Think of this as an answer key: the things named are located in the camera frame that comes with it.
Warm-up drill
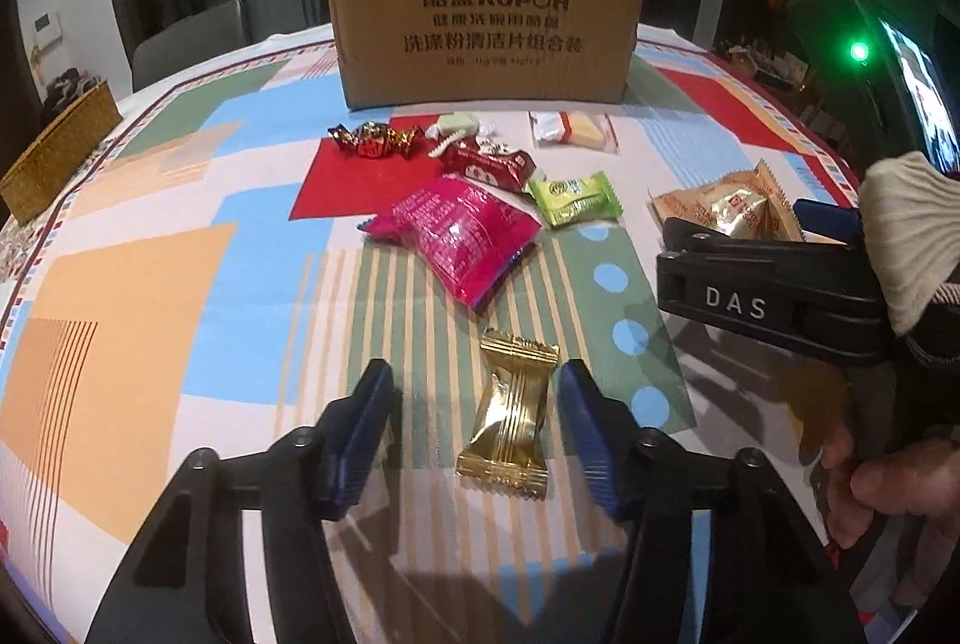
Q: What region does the tan biscuit packet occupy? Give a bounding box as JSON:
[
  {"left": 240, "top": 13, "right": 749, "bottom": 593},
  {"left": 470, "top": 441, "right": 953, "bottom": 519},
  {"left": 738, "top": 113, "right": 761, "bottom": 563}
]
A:
[{"left": 651, "top": 160, "right": 805, "bottom": 243}]

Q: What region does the light green candy packet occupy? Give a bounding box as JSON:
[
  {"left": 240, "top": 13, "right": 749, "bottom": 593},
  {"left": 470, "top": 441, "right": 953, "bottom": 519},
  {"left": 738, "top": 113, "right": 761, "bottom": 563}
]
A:
[{"left": 527, "top": 171, "right": 623, "bottom": 228}]

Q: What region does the dark red candy packet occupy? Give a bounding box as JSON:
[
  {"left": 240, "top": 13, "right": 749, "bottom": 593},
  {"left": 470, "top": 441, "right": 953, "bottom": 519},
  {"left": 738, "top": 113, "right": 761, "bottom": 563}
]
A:
[{"left": 439, "top": 136, "right": 539, "bottom": 192}]

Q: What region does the pink snack packet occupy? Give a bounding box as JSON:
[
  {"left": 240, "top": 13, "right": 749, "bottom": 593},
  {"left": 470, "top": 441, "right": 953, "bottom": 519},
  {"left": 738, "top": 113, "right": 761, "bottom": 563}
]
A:
[{"left": 358, "top": 174, "right": 542, "bottom": 309}]

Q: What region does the pale green candy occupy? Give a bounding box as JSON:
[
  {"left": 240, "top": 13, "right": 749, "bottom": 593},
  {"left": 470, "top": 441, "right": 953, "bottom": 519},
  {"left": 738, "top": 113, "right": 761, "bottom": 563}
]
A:
[{"left": 425, "top": 113, "right": 494, "bottom": 158}]

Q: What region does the gold candy packet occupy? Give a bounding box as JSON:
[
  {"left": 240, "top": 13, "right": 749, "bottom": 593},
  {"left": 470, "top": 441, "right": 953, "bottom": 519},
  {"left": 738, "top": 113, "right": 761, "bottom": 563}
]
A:
[{"left": 455, "top": 327, "right": 560, "bottom": 499}]

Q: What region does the red gold candy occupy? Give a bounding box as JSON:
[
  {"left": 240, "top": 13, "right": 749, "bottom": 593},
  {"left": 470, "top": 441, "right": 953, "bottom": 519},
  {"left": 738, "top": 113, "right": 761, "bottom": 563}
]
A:
[{"left": 327, "top": 121, "right": 423, "bottom": 160}]

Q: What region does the person's right hand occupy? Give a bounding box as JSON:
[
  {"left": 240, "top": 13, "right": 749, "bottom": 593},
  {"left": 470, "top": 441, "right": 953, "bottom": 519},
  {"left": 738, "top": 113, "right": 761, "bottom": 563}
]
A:
[{"left": 820, "top": 423, "right": 958, "bottom": 608}]

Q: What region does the clear packet yellow cake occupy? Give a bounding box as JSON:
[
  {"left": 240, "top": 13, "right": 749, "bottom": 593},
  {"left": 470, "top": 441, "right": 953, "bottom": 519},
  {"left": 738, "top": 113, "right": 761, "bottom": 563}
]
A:
[{"left": 530, "top": 112, "right": 619, "bottom": 154}]

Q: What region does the brown cardboard box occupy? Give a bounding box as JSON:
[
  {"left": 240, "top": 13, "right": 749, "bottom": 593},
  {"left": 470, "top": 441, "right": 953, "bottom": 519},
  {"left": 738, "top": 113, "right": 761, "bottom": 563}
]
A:
[{"left": 327, "top": 0, "right": 643, "bottom": 110}]

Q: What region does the colourful patterned tablecloth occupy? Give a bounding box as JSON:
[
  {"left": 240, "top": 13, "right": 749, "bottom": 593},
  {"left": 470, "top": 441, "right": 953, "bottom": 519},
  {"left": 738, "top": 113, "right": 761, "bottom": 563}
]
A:
[{"left": 2, "top": 27, "right": 856, "bottom": 642}]

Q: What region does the woven wicker box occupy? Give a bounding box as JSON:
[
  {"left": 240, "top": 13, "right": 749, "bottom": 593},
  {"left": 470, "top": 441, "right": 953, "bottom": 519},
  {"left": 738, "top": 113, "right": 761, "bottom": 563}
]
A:
[{"left": 0, "top": 82, "right": 122, "bottom": 225}]

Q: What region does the grey chair left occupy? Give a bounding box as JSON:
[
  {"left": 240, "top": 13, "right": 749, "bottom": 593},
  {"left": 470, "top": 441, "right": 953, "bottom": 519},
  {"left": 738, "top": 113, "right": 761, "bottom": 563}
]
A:
[{"left": 132, "top": 0, "right": 251, "bottom": 92}]

